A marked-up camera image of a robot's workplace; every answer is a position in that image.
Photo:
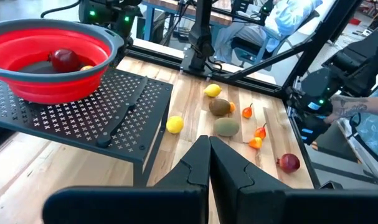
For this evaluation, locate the red collapsible colander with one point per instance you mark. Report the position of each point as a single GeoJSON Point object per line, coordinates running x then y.
{"type": "Point", "coordinates": [51, 87]}

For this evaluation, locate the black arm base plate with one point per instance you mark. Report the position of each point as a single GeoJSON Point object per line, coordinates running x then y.
{"type": "Point", "coordinates": [195, 67]}

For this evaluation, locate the black perforated metal stand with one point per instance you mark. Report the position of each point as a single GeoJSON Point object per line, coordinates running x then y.
{"type": "Point", "coordinates": [83, 118]}

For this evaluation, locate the dark red pomegranate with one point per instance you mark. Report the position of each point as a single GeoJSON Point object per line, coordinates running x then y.
{"type": "Point", "coordinates": [289, 163]}
{"type": "Point", "coordinates": [64, 60]}

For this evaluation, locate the yellow lemon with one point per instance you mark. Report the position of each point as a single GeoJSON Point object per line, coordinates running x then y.
{"type": "Point", "coordinates": [212, 90]}
{"type": "Point", "coordinates": [174, 124]}

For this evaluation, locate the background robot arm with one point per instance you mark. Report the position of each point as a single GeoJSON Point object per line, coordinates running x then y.
{"type": "Point", "coordinates": [254, 7]}

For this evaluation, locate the small orange round fruit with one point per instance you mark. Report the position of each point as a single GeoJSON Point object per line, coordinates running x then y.
{"type": "Point", "coordinates": [86, 68]}

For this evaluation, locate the person's hand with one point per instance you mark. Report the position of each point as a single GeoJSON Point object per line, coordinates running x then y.
{"type": "Point", "coordinates": [332, 116]}

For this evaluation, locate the person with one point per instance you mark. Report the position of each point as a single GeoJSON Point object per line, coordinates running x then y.
{"type": "Point", "coordinates": [288, 18]}
{"type": "Point", "coordinates": [375, 130]}

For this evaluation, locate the blue chair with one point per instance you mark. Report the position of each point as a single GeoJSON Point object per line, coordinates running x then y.
{"type": "Point", "coordinates": [244, 49]}

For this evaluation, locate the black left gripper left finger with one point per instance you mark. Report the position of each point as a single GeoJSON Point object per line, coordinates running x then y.
{"type": "Point", "coordinates": [176, 205]}

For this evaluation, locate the person's forearm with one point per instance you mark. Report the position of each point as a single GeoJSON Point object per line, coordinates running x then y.
{"type": "Point", "coordinates": [363, 105]}

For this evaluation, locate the brown kiwi fruit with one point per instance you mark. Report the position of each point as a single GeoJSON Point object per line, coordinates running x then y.
{"type": "Point", "coordinates": [220, 107]}

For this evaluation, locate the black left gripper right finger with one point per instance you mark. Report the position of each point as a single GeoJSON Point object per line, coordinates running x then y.
{"type": "Point", "coordinates": [254, 205]}

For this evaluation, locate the small red box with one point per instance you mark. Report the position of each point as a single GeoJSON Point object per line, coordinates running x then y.
{"type": "Point", "coordinates": [355, 21]}

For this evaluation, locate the green kiwi fruit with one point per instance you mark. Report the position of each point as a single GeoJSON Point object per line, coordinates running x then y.
{"type": "Point", "coordinates": [226, 127]}

